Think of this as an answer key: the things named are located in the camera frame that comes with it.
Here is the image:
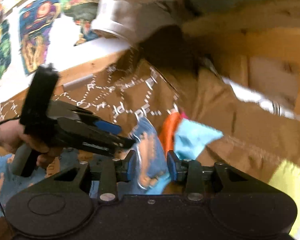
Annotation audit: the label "blue orange patterned pants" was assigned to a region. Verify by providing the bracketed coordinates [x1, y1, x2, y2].
[0, 118, 170, 217]

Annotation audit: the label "person left hand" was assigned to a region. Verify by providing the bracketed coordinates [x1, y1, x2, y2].
[0, 119, 63, 168]

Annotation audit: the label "multicolour striped bedsheet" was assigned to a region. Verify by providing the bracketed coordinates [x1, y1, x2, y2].
[160, 111, 300, 239]

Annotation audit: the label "swirly night painting poster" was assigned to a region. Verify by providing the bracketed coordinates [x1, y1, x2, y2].
[19, 0, 62, 75]

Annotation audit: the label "brown PF patterned blanket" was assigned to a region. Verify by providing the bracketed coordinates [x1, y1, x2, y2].
[0, 0, 300, 240]

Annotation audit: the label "garden landscape painting poster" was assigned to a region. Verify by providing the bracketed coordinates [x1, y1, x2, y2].
[60, 0, 100, 46]

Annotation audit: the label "white hanging garment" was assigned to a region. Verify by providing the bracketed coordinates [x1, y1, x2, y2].
[91, 0, 245, 44]

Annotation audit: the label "wooden bed frame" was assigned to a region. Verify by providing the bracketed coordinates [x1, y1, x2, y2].
[0, 0, 300, 120]

